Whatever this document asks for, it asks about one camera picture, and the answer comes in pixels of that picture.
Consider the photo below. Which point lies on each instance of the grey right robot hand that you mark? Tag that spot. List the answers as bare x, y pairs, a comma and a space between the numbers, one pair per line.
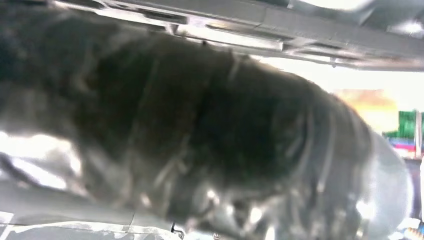
198, 132

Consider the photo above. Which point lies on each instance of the stamped silver metal panel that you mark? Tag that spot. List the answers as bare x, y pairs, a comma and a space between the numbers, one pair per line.
232, 38

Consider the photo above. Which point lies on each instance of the green box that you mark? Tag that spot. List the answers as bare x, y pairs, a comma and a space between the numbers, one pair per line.
407, 124

